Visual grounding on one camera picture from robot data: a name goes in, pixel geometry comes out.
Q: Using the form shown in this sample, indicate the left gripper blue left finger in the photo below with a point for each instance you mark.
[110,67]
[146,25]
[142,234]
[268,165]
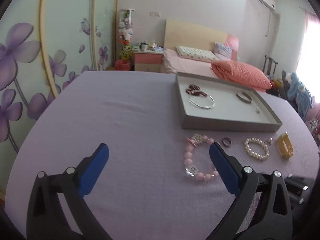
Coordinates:
[46,218]

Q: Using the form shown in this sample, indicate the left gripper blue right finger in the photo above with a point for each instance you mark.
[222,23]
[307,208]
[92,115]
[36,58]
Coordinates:
[272,218]

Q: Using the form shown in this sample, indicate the yellow wrist watch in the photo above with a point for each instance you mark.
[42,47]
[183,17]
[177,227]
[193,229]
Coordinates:
[285,146]

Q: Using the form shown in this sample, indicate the dark metal cuff bangle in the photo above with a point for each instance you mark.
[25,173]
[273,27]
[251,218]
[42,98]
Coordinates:
[244,97]

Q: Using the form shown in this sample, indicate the thin silver bangle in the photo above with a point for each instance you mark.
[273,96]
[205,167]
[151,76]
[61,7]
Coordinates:
[202,101]

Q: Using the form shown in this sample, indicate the blue plush robe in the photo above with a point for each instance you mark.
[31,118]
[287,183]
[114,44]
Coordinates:
[301,95]

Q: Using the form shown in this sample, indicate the lilac bedspread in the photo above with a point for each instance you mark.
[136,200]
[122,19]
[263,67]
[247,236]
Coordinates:
[144,191]

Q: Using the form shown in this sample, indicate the grey shallow tray box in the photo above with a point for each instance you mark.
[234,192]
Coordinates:
[229,113]

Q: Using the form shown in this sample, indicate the dark wooden chair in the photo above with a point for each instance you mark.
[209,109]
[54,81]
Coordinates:
[269,67]

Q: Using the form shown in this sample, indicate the salmon folded duvet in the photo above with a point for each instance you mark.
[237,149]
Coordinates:
[241,73]

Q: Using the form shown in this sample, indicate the purple patterned pillow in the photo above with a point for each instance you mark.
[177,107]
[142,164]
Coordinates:
[222,52]

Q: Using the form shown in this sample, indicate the red bin bag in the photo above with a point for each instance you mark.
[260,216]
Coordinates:
[123,65]

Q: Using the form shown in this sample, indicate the pink curtain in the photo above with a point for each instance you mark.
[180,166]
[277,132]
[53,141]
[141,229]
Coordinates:
[310,18]

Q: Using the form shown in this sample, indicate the pink bed sheet mattress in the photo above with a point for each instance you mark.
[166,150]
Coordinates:
[172,64]

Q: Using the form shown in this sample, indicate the pink bedside table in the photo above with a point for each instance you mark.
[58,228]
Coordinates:
[148,61]

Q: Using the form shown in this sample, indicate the floral white pillow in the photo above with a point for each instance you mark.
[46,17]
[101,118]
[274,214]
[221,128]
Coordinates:
[196,54]

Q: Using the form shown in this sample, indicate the sliding wardrobe floral doors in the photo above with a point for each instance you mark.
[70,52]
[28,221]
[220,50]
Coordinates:
[45,46]

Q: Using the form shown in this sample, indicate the beige pink headboard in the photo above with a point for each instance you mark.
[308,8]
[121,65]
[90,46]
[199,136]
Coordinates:
[179,33]

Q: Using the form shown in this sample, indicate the clear tube of plush toys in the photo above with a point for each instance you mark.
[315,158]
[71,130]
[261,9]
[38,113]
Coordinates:
[125,33]

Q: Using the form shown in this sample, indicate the white wall socket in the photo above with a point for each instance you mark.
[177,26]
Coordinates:
[155,14]

